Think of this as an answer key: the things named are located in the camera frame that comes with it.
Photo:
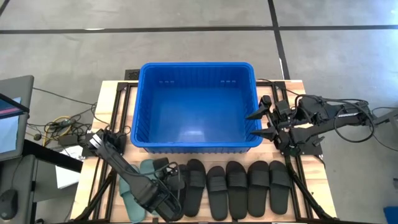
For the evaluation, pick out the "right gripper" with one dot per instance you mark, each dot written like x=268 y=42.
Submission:
x=284 y=137

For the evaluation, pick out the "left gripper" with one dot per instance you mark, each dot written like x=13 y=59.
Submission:
x=172 y=180

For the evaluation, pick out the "green rubber slide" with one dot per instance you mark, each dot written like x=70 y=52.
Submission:
x=147 y=169
x=132 y=208

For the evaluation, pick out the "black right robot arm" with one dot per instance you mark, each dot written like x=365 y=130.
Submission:
x=348 y=116

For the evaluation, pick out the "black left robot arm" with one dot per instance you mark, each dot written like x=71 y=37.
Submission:
x=124 y=169

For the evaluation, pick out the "blue plastic bin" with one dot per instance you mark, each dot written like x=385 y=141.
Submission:
x=199 y=118

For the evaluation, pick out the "black floor tape line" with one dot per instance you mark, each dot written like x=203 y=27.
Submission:
x=124 y=30
x=279 y=43

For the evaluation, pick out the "white printed paper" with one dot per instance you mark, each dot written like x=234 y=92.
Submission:
x=71 y=152

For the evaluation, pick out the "black perforated box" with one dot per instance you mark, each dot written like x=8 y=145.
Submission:
x=132 y=74

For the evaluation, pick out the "white sheet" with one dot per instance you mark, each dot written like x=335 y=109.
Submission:
x=66 y=177

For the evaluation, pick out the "black power adapter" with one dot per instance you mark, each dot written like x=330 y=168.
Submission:
x=68 y=140

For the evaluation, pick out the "black desk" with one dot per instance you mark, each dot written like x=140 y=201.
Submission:
x=53 y=155

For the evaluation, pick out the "grey metal stand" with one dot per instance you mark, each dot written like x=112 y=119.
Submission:
x=388 y=116

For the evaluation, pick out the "black round plug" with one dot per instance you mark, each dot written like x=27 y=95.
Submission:
x=37 y=137

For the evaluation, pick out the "grey desk mat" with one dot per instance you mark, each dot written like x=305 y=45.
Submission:
x=18 y=174

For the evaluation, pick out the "blue object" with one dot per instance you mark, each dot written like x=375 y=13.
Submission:
x=391 y=215

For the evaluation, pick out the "dark computer mouse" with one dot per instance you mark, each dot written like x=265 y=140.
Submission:
x=7 y=203

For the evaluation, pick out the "grey computer monitor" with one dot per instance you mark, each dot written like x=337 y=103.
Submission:
x=18 y=87

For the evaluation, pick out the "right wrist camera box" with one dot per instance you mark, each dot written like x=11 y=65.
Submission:
x=283 y=108

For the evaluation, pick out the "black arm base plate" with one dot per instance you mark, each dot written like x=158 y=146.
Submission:
x=314 y=150
x=121 y=146

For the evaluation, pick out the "black aluminium rail frame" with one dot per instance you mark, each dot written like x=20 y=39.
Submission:
x=122 y=86
x=292 y=168

